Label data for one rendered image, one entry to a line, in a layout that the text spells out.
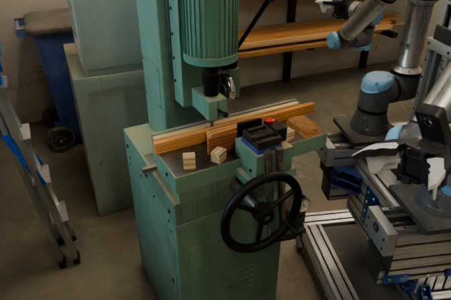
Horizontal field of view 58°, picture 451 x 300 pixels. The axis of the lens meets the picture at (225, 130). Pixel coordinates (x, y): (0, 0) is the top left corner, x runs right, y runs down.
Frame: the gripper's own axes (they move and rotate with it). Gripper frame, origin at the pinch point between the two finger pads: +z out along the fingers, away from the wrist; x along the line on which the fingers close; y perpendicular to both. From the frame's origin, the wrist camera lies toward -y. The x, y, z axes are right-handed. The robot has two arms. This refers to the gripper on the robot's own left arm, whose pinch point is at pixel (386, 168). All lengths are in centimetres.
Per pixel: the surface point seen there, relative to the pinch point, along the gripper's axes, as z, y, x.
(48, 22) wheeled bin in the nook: 2, -7, 255
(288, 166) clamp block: -23, 28, 51
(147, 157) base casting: 7, 31, 96
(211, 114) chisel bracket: -8, 12, 72
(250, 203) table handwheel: -7, 35, 51
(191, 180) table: 6, 28, 64
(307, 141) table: -39, 27, 59
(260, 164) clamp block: -12, 24, 52
